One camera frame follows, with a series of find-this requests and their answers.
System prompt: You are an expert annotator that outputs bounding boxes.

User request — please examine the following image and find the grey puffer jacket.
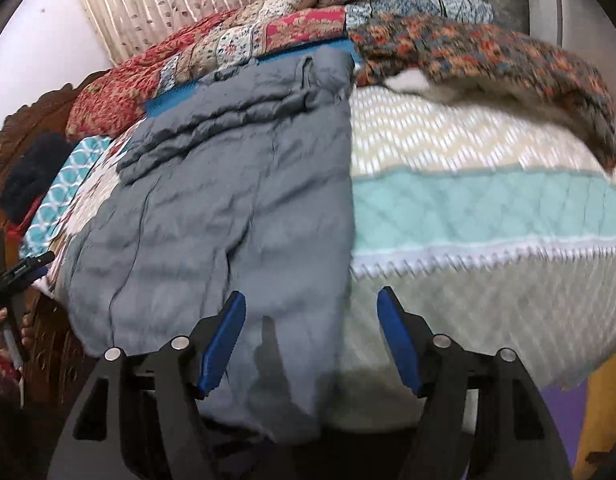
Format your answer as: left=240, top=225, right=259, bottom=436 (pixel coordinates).
left=56, top=47, right=355, bottom=442

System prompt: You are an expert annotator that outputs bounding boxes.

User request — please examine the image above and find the person's left hand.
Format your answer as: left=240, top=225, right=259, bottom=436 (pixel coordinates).
left=0, top=308, right=35, bottom=364

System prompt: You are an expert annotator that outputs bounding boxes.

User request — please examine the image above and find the teal white patterned pillow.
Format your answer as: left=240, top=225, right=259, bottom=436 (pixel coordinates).
left=19, top=136, right=111, bottom=258

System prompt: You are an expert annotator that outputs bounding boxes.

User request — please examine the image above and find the carved wooden headboard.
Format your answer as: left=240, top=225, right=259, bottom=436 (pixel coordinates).
left=0, top=72, right=102, bottom=415

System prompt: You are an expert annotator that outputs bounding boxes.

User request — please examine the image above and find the dark navy fuzzy item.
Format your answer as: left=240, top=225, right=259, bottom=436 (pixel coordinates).
left=0, top=131, right=74, bottom=224

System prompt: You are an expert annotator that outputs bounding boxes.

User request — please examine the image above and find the cream and teal bedspread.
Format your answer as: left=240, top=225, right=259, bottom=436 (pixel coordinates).
left=327, top=86, right=616, bottom=431

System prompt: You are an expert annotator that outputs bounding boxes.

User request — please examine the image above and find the red floral patchwork quilt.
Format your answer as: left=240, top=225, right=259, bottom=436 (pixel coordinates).
left=66, top=0, right=345, bottom=141

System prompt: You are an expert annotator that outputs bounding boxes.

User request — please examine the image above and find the dark floral fleece blanket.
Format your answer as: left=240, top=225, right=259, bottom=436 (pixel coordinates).
left=348, top=13, right=616, bottom=174

